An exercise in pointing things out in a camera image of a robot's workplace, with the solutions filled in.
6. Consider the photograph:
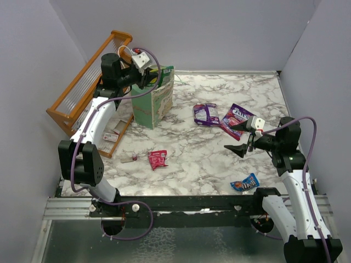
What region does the green Fox's bag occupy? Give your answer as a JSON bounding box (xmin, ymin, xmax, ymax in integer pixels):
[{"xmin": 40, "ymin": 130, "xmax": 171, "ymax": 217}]
[{"xmin": 148, "ymin": 65, "xmax": 174, "ymax": 87}]

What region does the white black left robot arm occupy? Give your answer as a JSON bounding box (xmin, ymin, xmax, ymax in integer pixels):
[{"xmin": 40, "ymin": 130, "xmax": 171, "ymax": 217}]
[{"xmin": 58, "ymin": 48, "xmax": 161, "ymax": 216}]

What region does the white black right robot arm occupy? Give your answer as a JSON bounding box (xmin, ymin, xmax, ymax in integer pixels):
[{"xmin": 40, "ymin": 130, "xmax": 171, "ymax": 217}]
[{"xmin": 226, "ymin": 116, "xmax": 343, "ymax": 262}]

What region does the purple Fox's candy bag right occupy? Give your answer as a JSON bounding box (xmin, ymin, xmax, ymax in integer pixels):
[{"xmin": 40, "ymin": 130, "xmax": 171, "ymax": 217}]
[{"xmin": 220, "ymin": 104, "xmax": 254, "ymax": 141}]

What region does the purple fox's candy bag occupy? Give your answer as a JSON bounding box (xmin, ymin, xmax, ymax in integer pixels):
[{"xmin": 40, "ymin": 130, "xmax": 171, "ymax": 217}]
[
  {"xmin": 220, "ymin": 104, "xmax": 254, "ymax": 141},
  {"xmin": 193, "ymin": 104, "xmax": 220, "ymax": 127}
]

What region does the green paper gift bag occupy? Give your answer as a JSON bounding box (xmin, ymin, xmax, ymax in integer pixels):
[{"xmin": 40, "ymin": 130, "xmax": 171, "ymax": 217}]
[{"xmin": 117, "ymin": 45, "xmax": 188, "ymax": 130}]

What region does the purple Fox's candy bag left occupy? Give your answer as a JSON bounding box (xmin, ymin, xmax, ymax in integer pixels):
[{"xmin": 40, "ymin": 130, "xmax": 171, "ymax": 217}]
[{"xmin": 193, "ymin": 104, "xmax": 220, "ymax": 127}]

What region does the blue M&M's packet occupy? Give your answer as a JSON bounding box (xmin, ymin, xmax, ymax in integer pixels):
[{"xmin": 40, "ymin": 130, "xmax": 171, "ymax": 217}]
[{"xmin": 230, "ymin": 173, "xmax": 260, "ymax": 192}]

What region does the open cardboard box sleeve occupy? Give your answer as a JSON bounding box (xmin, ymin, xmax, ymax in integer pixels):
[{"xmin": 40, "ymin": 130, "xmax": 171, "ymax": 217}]
[{"xmin": 113, "ymin": 120, "xmax": 129, "ymax": 135}]

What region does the red white small card box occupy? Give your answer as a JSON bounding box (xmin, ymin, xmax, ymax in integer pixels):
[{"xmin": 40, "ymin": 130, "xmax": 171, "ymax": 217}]
[{"xmin": 103, "ymin": 133, "xmax": 119, "ymax": 142}]

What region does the pink red snack packet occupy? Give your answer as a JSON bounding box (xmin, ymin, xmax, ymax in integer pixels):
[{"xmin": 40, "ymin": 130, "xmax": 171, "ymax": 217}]
[{"xmin": 148, "ymin": 150, "xmax": 167, "ymax": 170}]

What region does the small beige eraser block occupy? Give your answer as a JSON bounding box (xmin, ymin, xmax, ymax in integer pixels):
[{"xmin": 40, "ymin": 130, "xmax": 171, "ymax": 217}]
[{"xmin": 121, "ymin": 157, "xmax": 134, "ymax": 163}]

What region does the wooden rack with clear slats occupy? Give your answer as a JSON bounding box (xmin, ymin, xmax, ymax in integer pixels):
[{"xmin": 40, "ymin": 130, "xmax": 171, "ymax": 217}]
[{"xmin": 46, "ymin": 30, "xmax": 134, "ymax": 159}]

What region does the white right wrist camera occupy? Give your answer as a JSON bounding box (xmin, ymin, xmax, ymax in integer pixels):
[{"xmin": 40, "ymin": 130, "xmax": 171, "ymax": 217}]
[{"xmin": 246, "ymin": 116, "xmax": 265, "ymax": 138}]

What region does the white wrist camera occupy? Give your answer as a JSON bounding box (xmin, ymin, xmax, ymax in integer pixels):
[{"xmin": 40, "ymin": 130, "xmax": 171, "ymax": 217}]
[
  {"xmin": 132, "ymin": 52, "xmax": 152, "ymax": 75},
  {"xmin": 246, "ymin": 116, "xmax": 265, "ymax": 138}
]

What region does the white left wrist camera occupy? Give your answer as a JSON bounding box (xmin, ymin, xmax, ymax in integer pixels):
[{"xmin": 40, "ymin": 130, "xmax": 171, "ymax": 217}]
[{"xmin": 132, "ymin": 52, "xmax": 152, "ymax": 75}]

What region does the black front mounting rail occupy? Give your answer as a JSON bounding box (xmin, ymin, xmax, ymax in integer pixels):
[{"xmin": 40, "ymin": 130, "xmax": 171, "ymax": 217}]
[{"xmin": 89, "ymin": 187, "xmax": 280, "ymax": 228}]

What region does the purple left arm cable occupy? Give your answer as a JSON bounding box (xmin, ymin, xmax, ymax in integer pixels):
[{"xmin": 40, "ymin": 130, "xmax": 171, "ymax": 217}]
[{"xmin": 70, "ymin": 47, "xmax": 162, "ymax": 205}]

